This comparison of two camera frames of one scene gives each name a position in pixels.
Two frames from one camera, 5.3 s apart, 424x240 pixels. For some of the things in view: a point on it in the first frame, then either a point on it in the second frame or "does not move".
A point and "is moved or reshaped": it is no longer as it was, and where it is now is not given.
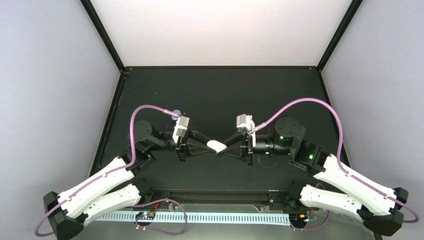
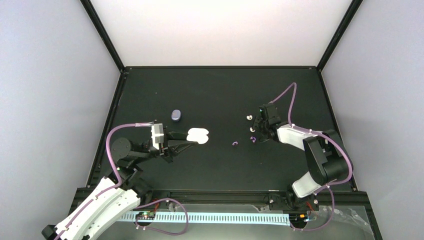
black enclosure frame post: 100,28 does not move
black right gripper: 244,149 -> 255,126
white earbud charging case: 216,145 is moved or reshaped
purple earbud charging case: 177,112 does not move
